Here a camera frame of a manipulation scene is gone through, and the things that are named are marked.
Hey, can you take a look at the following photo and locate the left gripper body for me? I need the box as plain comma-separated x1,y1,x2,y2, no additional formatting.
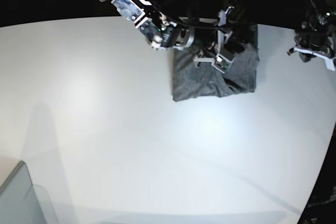
287,32,335,63

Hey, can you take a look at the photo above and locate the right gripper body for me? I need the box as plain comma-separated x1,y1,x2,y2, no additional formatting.
173,6,245,67

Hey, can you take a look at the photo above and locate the grey t-shirt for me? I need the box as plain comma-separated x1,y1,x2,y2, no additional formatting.
171,24,259,102

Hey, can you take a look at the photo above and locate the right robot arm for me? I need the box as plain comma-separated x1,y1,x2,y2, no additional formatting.
99,0,245,72

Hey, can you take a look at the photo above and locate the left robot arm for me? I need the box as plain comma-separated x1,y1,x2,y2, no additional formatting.
287,0,335,71

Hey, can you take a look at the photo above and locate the translucent grey tray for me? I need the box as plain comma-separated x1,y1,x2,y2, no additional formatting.
1,161,59,224

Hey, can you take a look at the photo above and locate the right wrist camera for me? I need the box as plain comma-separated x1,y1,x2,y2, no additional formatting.
211,48,235,74

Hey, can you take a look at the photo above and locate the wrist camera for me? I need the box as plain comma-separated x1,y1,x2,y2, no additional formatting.
324,58,335,71
211,48,235,74

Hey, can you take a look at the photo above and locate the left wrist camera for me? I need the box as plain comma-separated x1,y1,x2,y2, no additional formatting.
324,58,335,71

